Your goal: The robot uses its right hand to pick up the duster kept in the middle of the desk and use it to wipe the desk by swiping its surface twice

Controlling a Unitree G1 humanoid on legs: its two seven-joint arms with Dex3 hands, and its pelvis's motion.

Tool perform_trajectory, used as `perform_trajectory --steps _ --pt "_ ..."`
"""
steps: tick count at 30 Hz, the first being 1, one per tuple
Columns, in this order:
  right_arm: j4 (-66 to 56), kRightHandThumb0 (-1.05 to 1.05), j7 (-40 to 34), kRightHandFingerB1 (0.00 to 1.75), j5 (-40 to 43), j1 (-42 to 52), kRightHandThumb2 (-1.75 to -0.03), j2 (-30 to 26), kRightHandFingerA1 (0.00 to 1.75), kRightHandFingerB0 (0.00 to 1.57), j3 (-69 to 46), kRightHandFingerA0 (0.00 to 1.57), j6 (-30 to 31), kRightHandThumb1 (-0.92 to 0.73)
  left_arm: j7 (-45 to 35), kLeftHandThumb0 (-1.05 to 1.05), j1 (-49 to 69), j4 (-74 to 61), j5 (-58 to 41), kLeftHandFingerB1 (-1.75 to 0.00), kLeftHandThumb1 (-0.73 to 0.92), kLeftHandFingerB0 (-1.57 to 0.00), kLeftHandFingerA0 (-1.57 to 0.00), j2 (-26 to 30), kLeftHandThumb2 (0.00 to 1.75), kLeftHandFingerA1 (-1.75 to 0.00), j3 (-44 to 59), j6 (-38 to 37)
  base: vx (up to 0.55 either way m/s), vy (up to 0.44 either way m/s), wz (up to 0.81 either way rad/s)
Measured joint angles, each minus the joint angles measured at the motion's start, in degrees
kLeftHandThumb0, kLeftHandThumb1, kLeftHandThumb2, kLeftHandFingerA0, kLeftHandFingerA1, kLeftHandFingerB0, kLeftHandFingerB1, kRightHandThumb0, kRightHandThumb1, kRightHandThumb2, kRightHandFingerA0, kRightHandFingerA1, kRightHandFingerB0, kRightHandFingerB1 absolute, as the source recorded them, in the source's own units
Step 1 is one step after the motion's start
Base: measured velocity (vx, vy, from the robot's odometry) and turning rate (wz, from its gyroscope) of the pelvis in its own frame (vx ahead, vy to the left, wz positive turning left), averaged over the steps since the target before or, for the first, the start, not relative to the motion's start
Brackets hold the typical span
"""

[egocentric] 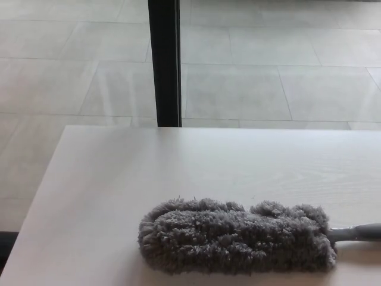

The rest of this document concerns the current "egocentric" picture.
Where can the grey microfibre duster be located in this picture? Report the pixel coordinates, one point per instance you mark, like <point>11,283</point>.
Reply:
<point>226,235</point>

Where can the black vertical window frame post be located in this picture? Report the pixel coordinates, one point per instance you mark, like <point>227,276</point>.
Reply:
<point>165,62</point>

